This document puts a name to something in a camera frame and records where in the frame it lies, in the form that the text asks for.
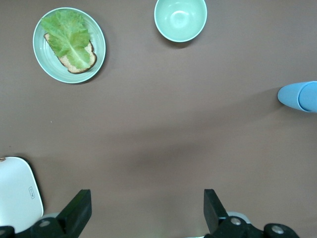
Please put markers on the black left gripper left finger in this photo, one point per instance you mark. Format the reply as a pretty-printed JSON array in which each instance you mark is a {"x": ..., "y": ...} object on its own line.
[{"x": 71, "y": 218}]

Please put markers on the blue cup with white paper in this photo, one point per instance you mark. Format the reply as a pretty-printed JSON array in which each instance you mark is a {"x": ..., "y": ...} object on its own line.
[{"x": 288, "y": 96}]

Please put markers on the white toaster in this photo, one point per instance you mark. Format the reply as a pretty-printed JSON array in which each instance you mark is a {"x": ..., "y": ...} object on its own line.
[{"x": 17, "y": 193}]

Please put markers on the toasted bread slice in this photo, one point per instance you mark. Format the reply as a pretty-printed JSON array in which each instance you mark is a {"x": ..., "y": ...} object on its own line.
[{"x": 90, "y": 58}]

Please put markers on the light green plate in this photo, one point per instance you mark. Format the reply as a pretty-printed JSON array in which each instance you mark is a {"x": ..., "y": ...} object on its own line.
[{"x": 96, "y": 42}]

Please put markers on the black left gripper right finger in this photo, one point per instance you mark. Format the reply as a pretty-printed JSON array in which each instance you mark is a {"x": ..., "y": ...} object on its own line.
[{"x": 218, "y": 223}]

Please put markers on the light green bowl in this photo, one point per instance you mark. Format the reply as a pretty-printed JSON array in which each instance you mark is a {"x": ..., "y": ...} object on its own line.
[{"x": 180, "y": 19}]

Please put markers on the green lettuce leaf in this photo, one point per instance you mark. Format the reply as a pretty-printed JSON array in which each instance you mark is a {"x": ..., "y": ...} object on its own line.
[{"x": 67, "y": 37}]

